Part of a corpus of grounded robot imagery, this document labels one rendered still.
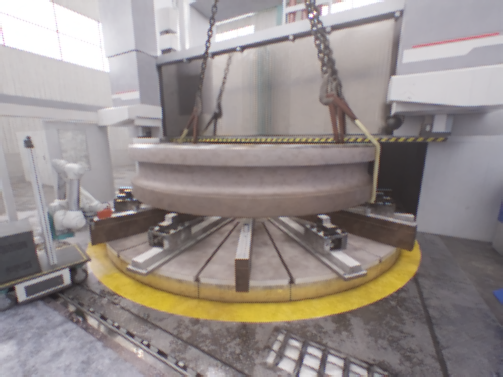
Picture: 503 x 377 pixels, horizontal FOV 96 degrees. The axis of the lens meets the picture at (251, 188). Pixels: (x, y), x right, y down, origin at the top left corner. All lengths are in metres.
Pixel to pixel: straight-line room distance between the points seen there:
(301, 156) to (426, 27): 2.31
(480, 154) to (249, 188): 4.24
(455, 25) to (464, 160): 2.43
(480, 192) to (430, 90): 2.77
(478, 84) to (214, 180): 3.19
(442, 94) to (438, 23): 1.01
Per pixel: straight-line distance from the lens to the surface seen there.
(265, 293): 2.83
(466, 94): 3.63
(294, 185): 3.08
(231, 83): 6.56
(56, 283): 3.73
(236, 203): 2.89
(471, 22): 4.24
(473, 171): 5.71
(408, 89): 3.56
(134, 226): 4.17
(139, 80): 6.63
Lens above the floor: 1.82
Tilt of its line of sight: 12 degrees down
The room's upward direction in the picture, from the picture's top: straight up
